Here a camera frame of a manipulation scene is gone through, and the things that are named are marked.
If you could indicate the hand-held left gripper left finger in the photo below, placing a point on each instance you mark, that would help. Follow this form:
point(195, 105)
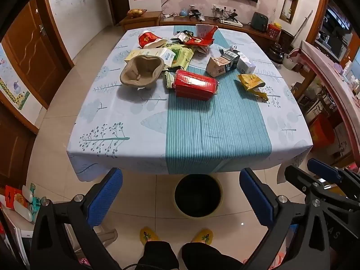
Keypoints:
point(105, 197)

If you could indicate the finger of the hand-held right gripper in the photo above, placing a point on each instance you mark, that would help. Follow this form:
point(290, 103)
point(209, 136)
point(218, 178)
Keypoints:
point(298, 177)
point(323, 170)

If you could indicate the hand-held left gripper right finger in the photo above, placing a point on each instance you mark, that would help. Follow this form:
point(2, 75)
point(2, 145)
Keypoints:
point(257, 199)

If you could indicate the round trash bin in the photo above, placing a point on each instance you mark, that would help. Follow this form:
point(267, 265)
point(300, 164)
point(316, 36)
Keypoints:
point(197, 197)

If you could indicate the yellow snack wrapper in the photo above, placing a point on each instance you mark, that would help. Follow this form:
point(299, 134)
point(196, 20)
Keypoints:
point(250, 81)

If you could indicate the white purple box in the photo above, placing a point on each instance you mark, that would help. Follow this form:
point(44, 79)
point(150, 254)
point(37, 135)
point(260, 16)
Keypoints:
point(246, 66)

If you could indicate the red rectangular box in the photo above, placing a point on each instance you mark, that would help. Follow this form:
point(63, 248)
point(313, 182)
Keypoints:
point(194, 84)

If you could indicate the black barcode box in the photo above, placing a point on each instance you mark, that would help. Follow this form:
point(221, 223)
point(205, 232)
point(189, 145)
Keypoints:
point(232, 62)

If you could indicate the brown carton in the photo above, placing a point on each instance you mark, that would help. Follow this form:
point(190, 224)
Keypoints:
point(215, 66)

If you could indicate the black gold wrapper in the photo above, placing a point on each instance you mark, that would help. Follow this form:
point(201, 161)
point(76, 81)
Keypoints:
point(182, 35)

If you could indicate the red bucket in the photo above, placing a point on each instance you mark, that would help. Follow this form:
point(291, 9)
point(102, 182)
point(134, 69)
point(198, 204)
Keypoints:
point(322, 132)

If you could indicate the yellow slipper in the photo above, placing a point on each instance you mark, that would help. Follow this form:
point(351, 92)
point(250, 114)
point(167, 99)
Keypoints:
point(202, 235)
point(149, 234)

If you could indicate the person's right leg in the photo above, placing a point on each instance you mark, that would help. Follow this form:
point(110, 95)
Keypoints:
point(208, 257)

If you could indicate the person's leg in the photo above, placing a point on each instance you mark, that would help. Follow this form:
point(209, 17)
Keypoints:
point(208, 257)
point(157, 256)

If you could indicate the person's left leg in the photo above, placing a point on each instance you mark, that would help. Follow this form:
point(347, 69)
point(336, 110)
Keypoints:
point(157, 256)

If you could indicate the leaf print striped tablecloth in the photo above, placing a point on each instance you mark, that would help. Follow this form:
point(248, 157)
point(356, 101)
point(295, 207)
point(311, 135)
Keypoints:
point(213, 123)

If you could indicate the wooden counter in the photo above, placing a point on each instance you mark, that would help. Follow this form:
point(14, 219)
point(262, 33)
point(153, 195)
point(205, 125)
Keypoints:
point(334, 81)

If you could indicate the brown wooden door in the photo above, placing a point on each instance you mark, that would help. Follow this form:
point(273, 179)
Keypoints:
point(14, 146)

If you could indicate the white pot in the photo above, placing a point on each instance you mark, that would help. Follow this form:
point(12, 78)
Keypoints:
point(288, 60)

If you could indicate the dark ceramic jar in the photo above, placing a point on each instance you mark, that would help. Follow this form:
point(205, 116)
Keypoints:
point(276, 53)

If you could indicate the brown pulp tray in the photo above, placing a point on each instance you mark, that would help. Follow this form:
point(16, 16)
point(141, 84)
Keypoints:
point(140, 70)

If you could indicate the broom stick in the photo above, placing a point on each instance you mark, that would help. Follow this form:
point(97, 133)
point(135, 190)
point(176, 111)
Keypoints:
point(302, 28)

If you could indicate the red storage box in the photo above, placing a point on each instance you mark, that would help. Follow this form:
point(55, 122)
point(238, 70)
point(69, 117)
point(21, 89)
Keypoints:
point(274, 31)

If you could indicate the flattened pale yellow carton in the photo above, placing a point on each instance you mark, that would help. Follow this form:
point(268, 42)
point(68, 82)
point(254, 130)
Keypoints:
point(146, 53)

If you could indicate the long wooden cabinet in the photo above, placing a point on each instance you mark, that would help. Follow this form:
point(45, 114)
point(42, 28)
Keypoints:
point(253, 32)

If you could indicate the dark grey appliance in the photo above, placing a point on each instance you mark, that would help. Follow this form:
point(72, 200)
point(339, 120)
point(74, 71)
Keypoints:
point(259, 22)

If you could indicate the yellow green packet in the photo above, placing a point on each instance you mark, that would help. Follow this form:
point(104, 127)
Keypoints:
point(180, 54)

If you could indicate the red white paper bowl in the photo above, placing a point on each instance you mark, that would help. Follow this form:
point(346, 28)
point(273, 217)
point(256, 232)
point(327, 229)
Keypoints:
point(147, 38)

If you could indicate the white set-top box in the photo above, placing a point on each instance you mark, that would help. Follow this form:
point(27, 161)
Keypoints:
point(232, 22)

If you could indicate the small wooden cabinet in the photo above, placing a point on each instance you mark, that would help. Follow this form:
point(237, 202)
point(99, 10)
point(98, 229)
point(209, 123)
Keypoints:
point(140, 21)

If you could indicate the fruit bowl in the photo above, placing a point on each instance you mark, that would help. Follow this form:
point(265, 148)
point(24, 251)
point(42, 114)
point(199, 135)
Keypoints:
point(136, 12)

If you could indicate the dark doorway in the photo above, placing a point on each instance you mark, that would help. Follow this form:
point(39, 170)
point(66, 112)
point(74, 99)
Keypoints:
point(119, 0)

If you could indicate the giraffe wall poster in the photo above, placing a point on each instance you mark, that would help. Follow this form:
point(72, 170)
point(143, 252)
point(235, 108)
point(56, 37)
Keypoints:
point(14, 90)

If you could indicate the wall niche shelf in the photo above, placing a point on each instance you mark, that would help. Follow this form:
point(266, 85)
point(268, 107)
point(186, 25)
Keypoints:
point(289, 7)

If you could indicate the wall power strip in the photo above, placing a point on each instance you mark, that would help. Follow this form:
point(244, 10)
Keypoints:
point(218, 7)

